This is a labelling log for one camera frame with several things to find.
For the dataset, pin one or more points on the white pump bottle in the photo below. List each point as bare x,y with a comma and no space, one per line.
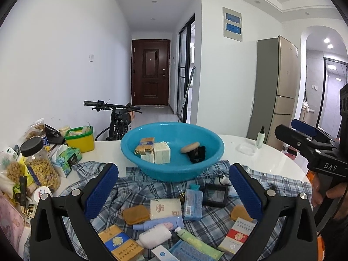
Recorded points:
260,138

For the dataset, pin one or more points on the cream coloured small jar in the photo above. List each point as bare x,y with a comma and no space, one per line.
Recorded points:
64,131

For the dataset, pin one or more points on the teal small item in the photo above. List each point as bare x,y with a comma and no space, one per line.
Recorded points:
194,187

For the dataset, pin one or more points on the beige printed carton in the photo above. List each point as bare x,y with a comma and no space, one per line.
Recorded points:
162,153

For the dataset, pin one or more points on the bag of round snacks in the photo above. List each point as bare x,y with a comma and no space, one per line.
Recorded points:
12,171

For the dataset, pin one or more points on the clear jar with black lid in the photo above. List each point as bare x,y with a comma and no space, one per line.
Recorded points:
40,168

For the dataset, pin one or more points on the white tube with blue logo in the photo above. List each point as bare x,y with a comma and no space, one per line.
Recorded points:
163,254

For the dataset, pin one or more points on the green cream tube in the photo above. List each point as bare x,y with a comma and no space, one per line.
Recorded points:
198,243

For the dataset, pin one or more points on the gold patterned box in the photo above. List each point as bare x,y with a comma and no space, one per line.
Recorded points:
145,145

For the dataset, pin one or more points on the pink padded pouch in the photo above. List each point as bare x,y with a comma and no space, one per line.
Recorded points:
11,220

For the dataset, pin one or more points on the white small bottle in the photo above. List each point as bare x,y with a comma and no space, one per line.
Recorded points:
155,238

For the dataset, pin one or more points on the blue plastic basin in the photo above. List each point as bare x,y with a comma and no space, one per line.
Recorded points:
174,168

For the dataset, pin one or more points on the grey mop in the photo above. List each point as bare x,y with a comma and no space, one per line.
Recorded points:
187,92

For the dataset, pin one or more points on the blue flat packet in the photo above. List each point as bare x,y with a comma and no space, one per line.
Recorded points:
187,254

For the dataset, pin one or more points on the red white medicine box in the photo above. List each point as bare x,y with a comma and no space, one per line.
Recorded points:
236,236

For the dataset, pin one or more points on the white box with red logo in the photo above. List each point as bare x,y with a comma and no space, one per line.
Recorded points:
165,208

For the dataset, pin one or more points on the grey wall panel blue windows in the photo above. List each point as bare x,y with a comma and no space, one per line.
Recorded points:
232,24

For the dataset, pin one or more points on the white desktop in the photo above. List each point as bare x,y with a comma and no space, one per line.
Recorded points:
272,160

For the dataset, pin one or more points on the light blue lotion bottle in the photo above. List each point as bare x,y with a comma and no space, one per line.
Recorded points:
160,223

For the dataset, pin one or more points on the blue tissue packet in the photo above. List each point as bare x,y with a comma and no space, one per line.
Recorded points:
193,205

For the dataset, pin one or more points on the black square display case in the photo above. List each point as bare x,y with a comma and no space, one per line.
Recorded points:
214,195

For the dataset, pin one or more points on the person's right hand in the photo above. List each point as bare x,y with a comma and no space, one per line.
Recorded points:
338,195

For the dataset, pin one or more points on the clear plastic dish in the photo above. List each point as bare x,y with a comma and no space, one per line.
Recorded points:
246,149

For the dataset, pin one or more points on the round beige wooden brush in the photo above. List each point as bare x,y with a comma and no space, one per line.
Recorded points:
190,147

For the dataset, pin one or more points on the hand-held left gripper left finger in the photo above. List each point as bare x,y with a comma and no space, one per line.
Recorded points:
100,193

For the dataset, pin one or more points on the blue plaid shirt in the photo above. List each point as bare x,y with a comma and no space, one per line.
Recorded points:
168,187

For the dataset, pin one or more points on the brown rounded case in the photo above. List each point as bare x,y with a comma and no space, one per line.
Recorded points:
240,213
136,215

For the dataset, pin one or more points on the black framed sliding glass door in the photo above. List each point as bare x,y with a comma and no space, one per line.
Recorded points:
180,73

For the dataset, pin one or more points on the white round tub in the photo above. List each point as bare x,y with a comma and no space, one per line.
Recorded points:
43,194

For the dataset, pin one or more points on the yellow blue flat box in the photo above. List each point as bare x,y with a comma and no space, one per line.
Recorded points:
119,243

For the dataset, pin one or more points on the white small device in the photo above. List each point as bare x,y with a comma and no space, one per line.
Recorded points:
221,180

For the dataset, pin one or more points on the clear bag of snacks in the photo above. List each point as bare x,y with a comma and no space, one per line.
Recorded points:
34,129

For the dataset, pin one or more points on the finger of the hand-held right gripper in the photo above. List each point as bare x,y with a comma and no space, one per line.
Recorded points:
326,160
304,127

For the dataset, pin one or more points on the yellow container with green rim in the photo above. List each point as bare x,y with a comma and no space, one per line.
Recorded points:
81,144

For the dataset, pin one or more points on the blue drink can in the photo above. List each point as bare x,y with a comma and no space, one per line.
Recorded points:
45,140

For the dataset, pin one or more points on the small white carton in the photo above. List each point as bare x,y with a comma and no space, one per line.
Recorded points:
147,158

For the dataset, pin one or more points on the brown entrance door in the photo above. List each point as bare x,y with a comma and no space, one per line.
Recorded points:
151,73

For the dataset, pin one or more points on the black foil package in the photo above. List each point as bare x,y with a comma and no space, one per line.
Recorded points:
54,136

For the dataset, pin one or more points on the orange fabric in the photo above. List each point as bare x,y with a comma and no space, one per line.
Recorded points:
320,250

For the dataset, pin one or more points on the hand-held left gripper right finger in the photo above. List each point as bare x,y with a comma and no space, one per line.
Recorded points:
244,190

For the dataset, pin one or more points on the grey beige refrigerator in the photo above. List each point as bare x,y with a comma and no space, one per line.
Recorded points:
266,87

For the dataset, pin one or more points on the black electric bicycle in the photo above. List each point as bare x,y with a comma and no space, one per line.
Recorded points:
117,119

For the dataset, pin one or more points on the green tissue pack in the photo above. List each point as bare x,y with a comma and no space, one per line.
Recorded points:
68,160

